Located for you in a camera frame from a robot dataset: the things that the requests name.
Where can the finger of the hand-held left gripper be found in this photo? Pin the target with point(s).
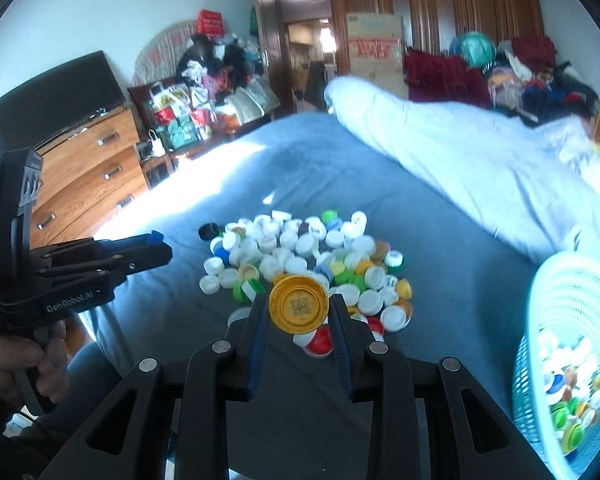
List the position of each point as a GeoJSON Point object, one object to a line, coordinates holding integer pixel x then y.
{"type": "Point", "coordinates": [152, 237]}
{"type": "Point", "coordinates": [145, 259]}

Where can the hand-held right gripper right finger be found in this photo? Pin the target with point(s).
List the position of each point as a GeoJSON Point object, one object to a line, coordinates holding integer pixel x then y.
{"type": "Point", "coordinates": [341, 341]}

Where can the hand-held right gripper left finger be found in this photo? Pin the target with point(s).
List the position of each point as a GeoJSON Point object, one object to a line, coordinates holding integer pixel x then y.
{"type": "Point", "coordinates": [257, 341]}

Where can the orange bottle cap printed inside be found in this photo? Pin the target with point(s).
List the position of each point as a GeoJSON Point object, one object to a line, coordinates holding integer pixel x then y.
{"type": "Point", "coordinates": [298, 305]}

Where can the pile of plastic bottle caps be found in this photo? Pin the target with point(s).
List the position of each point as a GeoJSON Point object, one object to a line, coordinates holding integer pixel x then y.
{"type": "Point", "coordinates": [300, 255]}
{"type": "Point", "coordinates": [572, 390]}

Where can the teal perforated plastic basket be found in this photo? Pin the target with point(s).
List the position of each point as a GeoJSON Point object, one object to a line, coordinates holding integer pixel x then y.
{"type": "Point", "coordinates": [565, 290]}

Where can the person's left hand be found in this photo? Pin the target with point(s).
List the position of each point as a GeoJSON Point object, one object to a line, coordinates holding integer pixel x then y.
{"type": "Point", "coordinates": [5, 357]}

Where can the wooden chest of drawers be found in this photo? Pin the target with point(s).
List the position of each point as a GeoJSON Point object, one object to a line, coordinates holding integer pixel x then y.
{"type": "Point", "coordinates": [85, 175]}

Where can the black flat television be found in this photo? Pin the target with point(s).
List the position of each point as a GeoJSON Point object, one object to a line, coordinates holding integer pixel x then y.
{"type": "Point", "coordinates": [55, 100]}

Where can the heap of bags and clothes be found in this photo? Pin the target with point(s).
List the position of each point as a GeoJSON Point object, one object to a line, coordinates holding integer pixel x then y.
{"type": "Point", "coordinates": [205, 90]}

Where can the blue bed sheet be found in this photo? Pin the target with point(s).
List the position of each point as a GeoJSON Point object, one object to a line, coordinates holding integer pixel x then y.
{"type": "Point", "coordinates": [300, 170]}

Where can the light blue duvet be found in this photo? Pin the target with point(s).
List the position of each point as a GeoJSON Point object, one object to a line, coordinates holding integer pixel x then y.
{"type": "Point", "coordinates": [470, 160]}

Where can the brown wooden door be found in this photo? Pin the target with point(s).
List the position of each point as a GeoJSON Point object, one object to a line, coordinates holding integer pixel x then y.
{"type": "Point", "coordinates": [267, 40]}

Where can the cardboard box with red print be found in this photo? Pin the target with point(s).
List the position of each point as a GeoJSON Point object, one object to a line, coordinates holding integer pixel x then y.
{"type": "Point", "coordinates": [376, 55]}

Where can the teal plastic bag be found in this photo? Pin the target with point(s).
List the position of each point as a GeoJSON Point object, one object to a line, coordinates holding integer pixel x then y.
{"type": "Point", "coordinates": [472, 50]}

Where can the heap of mixed clothes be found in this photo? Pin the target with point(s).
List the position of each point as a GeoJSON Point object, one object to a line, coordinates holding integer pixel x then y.
{"type": "Point", "coordinates": [520, 75]}

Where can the brown wooden wardrobe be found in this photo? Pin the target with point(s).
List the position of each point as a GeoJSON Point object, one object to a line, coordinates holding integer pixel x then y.
{"type": "Point", "coordinates": [440, 0]}

